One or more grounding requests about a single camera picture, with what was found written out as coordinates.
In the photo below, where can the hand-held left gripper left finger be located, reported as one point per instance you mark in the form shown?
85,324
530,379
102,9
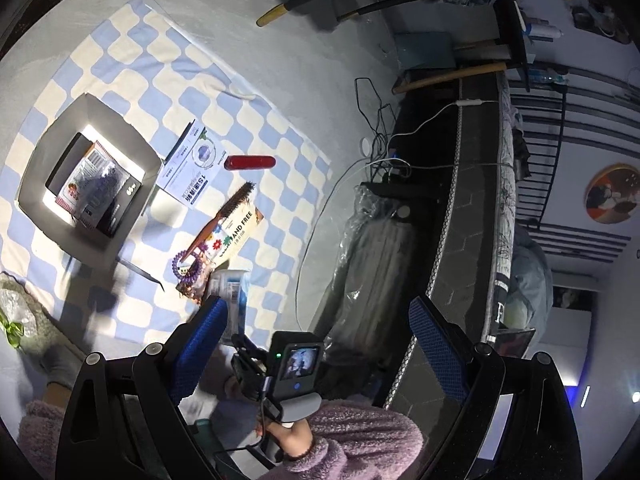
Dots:
200,352

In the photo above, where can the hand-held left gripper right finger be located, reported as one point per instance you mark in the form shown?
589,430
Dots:
440,355

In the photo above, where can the white orange printed packet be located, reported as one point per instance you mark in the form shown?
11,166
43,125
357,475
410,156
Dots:
240,232

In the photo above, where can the brown round hairbrush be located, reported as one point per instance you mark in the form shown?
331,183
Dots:
240,197

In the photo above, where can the white face mask box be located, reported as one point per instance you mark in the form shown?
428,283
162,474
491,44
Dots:
192,170

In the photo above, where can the glossy red case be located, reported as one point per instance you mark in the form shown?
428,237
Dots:
250,162

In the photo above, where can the grey cardboard box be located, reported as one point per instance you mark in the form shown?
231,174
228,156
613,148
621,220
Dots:
125,125

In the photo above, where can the person's right forearm purple sleeve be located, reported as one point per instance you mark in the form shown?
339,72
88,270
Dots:
360,440

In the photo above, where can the person's right hand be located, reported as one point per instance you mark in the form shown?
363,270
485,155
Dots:
292,440

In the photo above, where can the clear plastic packet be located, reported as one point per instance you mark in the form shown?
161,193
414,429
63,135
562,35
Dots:
232,287

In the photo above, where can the black tweezers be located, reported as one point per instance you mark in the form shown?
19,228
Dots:
142,272

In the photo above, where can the radiator wrapped in plastic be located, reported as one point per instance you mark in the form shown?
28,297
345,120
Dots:
380,260

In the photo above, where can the light blue pillow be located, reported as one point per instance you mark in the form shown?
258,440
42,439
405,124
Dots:
530,280

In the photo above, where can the person's left foot grey sock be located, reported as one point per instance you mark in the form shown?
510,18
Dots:
60,365

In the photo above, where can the dark mattress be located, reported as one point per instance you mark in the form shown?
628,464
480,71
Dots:
470,200

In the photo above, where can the fuzzy slipper with green ribbon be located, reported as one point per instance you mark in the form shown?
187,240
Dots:
25,312

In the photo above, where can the person's left leg purple pants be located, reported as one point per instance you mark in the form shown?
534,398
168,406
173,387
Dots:
37,435

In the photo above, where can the red edged snack packet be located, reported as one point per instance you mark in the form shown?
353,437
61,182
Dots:
90,170

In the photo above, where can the blue white checkered blanket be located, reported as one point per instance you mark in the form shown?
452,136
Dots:
280,150

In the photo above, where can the wooden table leg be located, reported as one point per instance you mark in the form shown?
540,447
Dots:
445,77

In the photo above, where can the teal storage box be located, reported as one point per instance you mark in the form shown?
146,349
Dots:
425,52

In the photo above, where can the round wall poster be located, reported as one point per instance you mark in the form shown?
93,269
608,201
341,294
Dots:
612,195

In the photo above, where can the black metal bed frame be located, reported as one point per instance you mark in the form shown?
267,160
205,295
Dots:
575,125

